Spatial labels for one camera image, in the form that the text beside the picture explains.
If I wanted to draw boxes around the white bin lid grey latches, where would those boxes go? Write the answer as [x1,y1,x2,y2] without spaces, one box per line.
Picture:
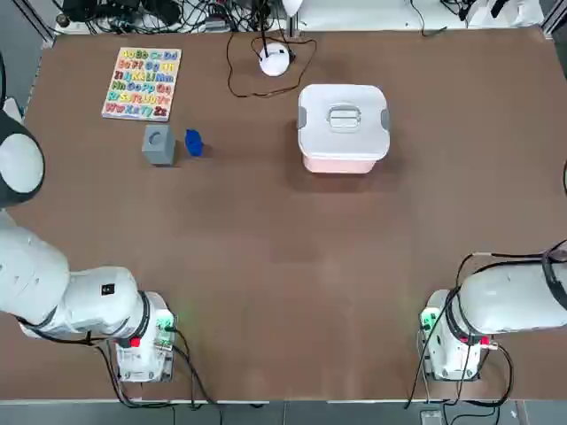
[297,83,392,159]

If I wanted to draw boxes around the blue toy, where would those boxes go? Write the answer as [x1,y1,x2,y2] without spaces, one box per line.
[184,128,206,158]

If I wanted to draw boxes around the grey block with round hole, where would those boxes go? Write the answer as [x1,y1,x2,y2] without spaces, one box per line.
[141,124,177,167]

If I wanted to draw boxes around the pink plastic bin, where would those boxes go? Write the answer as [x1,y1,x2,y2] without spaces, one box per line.
[302,150,382,174]

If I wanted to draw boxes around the white desk lamp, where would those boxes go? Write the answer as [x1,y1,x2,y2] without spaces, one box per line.
[258,0,305,78]

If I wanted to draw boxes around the colourful alphabet puzzle board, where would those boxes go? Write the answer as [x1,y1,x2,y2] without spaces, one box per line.
[101,47,183,121]

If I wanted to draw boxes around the thin black lamp cable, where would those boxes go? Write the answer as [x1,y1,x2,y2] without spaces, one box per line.
[227,30,318,99]

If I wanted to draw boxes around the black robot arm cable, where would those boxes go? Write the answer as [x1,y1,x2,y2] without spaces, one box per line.
[17,290,225,411]
[405,241,567,411]

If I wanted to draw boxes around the aluminium frame post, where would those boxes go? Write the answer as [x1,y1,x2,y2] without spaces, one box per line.
[286,0,301,39]

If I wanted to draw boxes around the black cable bundle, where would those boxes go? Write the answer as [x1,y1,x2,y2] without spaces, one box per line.
[57,0,284,35]

